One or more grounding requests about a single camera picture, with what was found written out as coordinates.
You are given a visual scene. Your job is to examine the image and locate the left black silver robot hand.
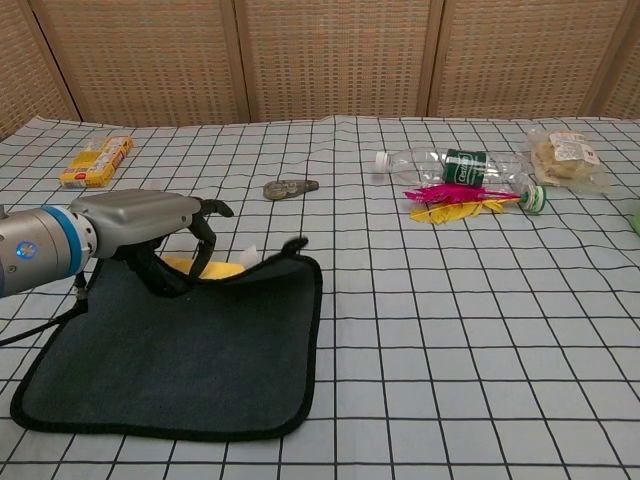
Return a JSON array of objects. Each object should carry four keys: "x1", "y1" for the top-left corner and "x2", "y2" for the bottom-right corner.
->
[{"x1": 69, "y1": 188, "x2": 235, "y2": 300}]

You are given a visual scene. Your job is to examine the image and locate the dark grey pot holder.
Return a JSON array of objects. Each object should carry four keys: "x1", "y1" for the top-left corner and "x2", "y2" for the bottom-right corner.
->
[{"x1": 9, "y1": 236, "x2": 324, "y2": 442}]

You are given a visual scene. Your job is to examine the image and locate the yellow snack box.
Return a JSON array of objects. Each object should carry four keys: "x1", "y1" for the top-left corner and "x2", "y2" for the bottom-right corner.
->
[{"x1": 58, "y1": 134, "x2": 135, "y2": 190}]

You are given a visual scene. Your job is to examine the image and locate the small grey teardrop object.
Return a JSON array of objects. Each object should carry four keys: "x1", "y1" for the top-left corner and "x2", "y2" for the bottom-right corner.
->
[{"x1": 263, "y1": 177, "x2": 320, "y2": 202}]

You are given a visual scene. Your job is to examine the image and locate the woven wooden screen panel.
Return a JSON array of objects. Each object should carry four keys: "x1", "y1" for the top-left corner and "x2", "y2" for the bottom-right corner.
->
[
  {"x1": 233, "y1": 0, "x2": 444, "y2": 124},
  {"x1": 0, "y1": 0, "x2": 84, "y2": 141},
  {"x1": 32, "y1": 0, "x2": 251, "y2": 129},
  {"x1": 427, "y1": 0, "x2": 624, "y2": 121},
  {"x1": 597, "y1": 0, "x2": 640, "y2": 121}
]

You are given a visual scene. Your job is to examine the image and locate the pink yellow feather shuttlecock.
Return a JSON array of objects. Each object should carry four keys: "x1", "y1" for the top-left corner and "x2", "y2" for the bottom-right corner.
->
[{"x1": 403, "y1": 182, "x2": 548, "y2": 226}]

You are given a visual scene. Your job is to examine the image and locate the clear bottle green label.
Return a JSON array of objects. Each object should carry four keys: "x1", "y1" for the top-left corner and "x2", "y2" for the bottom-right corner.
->
[{"x1": 375, "y1": 147, "x2": 531, "y2": 189}]

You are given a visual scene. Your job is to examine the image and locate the white checked tablecloth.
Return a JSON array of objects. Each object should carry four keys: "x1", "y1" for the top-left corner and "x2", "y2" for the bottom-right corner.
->
[{"x1": 0, "y1": 114, "x2": 640, "y2": 480}]

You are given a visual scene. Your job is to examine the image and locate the clear bag of pastry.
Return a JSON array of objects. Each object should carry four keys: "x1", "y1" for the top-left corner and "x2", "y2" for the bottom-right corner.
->
[{"x1": 527, "y1": 127, "x2": 612, "y2": 195}]

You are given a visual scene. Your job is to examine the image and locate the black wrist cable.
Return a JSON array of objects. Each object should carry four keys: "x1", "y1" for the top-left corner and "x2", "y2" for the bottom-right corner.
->
[{"x1": 0, "y1": 272, "x2": 90, "y2": 347}]

